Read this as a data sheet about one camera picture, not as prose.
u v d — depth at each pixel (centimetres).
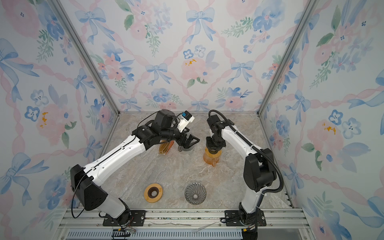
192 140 64
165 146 95
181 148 98
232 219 72
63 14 71
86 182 40
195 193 80
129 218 67
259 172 47
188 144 65
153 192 82
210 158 87
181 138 64
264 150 49
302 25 74
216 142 75
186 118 63
